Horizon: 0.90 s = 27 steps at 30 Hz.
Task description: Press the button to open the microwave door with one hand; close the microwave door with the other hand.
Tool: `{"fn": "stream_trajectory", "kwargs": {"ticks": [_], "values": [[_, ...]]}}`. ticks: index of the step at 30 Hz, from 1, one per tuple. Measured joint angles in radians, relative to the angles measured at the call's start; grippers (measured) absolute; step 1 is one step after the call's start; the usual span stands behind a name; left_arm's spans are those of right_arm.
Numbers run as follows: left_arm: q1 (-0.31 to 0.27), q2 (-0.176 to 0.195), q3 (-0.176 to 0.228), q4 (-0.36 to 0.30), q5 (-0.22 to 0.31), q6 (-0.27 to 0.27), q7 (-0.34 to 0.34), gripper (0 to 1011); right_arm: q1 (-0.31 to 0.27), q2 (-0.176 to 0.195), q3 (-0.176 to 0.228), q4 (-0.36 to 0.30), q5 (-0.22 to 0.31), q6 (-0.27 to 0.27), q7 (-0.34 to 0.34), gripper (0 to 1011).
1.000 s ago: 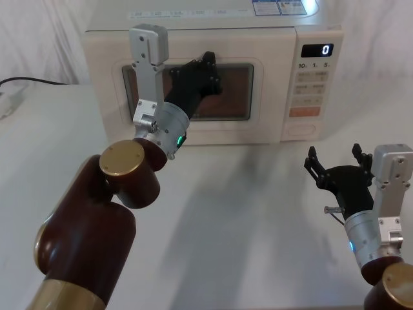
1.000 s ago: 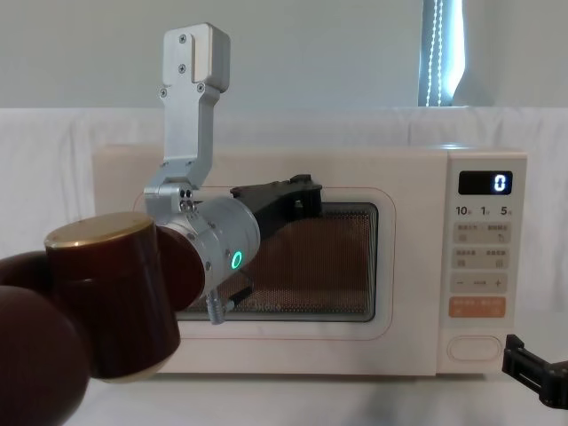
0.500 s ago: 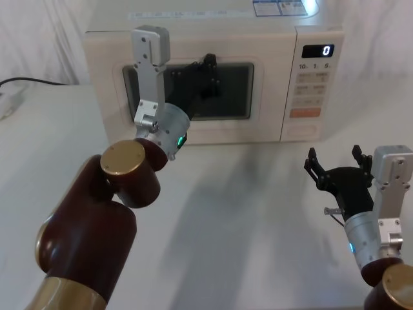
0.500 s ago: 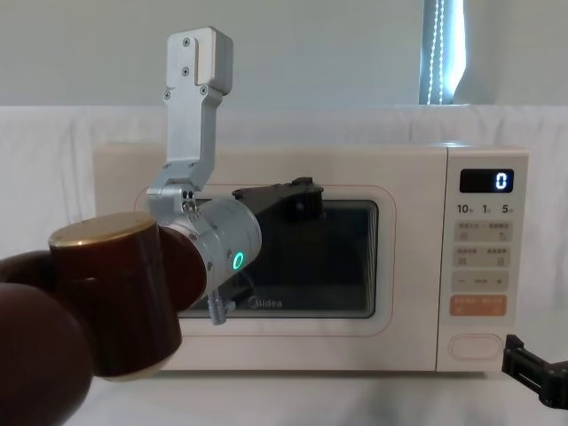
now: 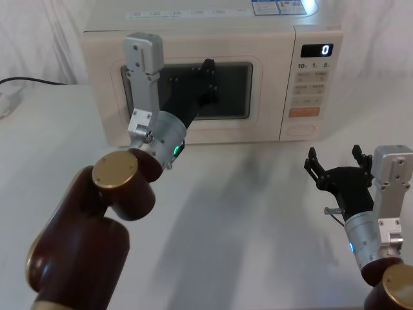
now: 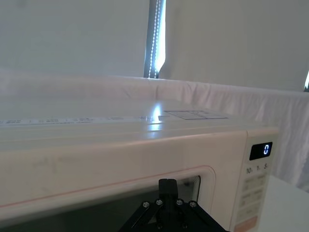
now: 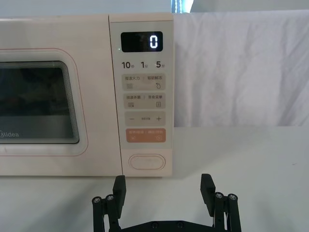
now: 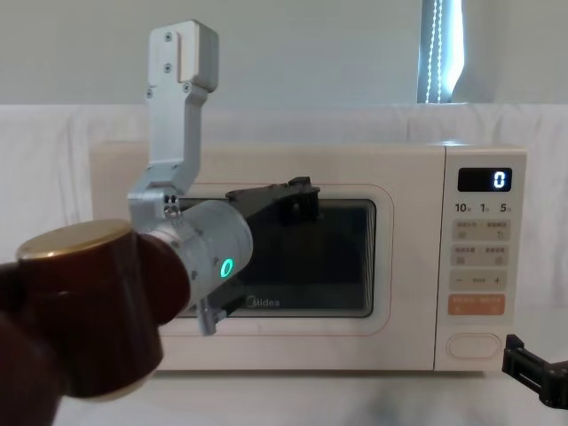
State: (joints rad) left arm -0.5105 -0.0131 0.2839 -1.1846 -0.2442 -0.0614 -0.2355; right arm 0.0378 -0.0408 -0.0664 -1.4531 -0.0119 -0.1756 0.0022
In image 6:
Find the cream microwave oven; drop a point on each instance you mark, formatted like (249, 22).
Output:
(120, 154)

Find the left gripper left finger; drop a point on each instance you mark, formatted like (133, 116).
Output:
(163, 191)

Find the white label with grid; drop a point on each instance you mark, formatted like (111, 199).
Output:
(195, 114)

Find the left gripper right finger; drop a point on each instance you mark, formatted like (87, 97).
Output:
(172, 191)

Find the long white label strip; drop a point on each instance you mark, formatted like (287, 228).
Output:
(60, 120)

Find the oven control panel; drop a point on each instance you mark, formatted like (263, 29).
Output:
(258, 188)

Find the grey striped post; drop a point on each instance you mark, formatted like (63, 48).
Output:
(154, 36)

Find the white curtain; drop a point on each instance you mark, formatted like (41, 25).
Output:
(229, 38)
(72, 33)

